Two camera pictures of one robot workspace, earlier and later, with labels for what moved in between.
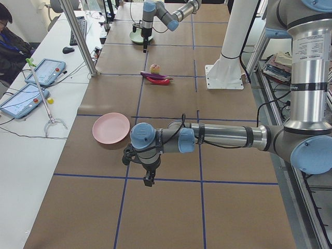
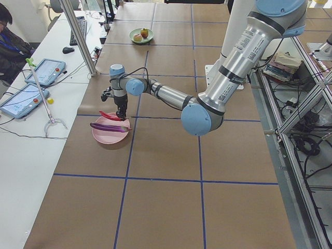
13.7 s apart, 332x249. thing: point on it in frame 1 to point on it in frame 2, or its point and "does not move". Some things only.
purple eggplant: (155, 75) to (110, 127)
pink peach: (154, 68) to (137, 38)
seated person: (14, 50) does not move
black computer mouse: (67, 50) does not move
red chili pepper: (160, 81) to (110, 116)
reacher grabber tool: (30, 62) does not move
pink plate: (110, 128) does not move
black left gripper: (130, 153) to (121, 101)
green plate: (137, 37) does not move
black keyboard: (82, 24) does not move
